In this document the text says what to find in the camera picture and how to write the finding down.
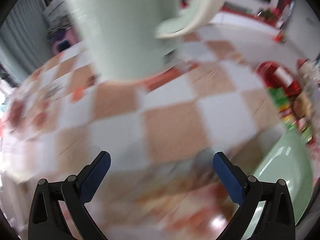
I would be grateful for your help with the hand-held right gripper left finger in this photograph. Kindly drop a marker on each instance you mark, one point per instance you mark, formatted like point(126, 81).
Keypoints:
point(96, 177)

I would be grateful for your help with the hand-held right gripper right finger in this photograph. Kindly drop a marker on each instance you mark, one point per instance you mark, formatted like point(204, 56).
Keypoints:
point(228, 180)

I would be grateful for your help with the mint green plate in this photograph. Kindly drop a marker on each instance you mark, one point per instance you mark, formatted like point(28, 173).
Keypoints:
point(287, 160)

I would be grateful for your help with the mint green bowl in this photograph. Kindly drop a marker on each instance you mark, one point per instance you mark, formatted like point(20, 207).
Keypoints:
point(125, 30)

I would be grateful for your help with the checkered printed tablecloth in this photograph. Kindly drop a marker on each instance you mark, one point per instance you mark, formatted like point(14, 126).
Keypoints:
point(170, 125)

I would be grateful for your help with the green packet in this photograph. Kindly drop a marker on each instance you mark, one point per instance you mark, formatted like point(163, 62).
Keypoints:
point(282, 100)

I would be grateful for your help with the blue plastic stool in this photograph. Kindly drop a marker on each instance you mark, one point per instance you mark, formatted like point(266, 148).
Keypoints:
point(62, 45)

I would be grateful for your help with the pink plastic stool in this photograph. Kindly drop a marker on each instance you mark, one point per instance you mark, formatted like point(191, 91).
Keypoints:
point(72, 36)

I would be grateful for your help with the grey curtain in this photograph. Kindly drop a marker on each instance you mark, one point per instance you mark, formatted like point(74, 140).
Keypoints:
point(22, 42)

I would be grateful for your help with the red edged white counter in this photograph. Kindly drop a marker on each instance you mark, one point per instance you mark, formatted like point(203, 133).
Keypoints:
point(250, 22)

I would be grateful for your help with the potted plant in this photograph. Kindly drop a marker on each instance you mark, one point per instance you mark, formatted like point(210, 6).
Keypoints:
point(268, 12)

